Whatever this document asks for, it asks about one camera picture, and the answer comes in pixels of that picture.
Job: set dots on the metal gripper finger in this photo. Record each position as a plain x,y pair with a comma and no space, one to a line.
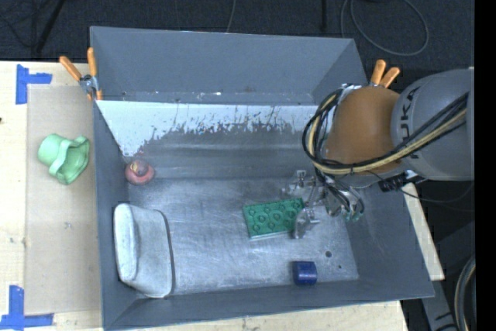
299,182
304,223

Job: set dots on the dark green flat block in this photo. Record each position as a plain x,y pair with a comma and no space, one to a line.
271,219

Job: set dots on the small blue block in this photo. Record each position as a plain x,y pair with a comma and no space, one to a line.
305,273

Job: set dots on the grey metal bin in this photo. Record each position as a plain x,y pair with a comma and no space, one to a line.
217,244

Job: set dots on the red round toy fruit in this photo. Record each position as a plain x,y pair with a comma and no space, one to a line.
139,172

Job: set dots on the light green plastic cup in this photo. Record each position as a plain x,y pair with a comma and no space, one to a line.
66,157

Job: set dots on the pale cardboard board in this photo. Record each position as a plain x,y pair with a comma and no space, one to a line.
58,236

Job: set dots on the black cylinder on white bracket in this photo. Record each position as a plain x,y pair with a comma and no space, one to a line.
393,183

